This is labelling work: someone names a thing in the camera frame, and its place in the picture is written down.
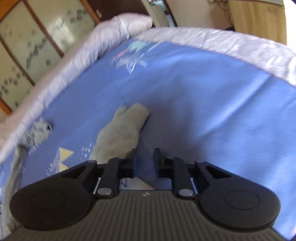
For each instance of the wooden frosted glass wardrobe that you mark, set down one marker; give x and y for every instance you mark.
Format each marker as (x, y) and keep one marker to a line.
(35, 36)

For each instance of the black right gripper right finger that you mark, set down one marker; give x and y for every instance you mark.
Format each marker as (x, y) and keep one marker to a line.
(187, 180)

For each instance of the blue printed bed sheet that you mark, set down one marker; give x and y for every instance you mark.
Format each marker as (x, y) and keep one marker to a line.
(203, 107)

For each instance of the grey sweat pants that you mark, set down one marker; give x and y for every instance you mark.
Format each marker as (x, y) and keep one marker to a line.
(121, 135)

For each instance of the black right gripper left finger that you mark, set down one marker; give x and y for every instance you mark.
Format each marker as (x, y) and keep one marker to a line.
(102, 180)

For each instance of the grey patterned cloth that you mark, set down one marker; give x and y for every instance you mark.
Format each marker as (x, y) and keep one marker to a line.
(34, 137)

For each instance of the beige curtain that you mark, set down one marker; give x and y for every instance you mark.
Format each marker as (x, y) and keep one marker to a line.
(263, 19)

